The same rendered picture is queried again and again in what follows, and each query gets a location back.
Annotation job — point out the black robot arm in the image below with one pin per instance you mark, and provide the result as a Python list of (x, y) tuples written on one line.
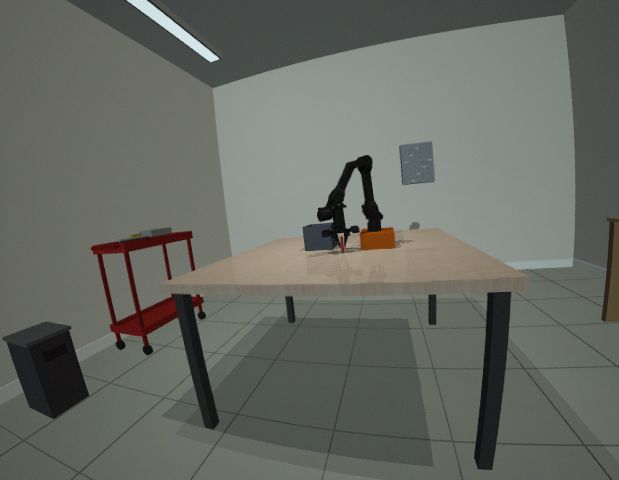
[(336, 197)]

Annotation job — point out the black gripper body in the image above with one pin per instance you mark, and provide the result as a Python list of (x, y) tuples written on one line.
[(339, 227)]

